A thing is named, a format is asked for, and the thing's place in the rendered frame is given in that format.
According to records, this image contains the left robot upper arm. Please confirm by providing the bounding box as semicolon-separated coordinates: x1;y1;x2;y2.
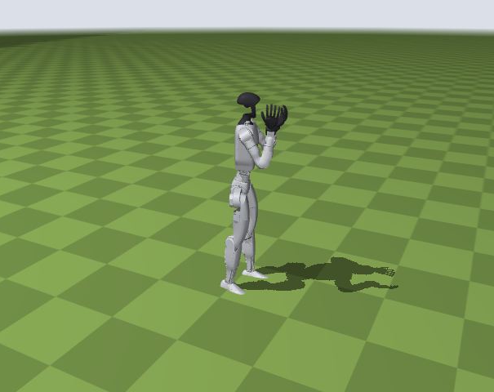
251;119;265;150

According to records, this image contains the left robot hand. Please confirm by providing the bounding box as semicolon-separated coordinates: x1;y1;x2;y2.
276;105;288;132

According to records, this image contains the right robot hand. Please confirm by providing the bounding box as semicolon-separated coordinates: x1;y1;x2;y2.
261;104;280;135

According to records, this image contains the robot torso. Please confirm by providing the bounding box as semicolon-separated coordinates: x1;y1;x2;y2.
230;121;259;194

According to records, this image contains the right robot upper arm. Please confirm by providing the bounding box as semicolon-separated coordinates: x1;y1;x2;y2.
238;128;269;169

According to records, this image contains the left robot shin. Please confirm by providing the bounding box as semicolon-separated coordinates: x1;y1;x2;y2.
242;230;256;273

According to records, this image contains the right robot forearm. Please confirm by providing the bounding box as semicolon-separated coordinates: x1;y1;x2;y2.
259;131;275;168

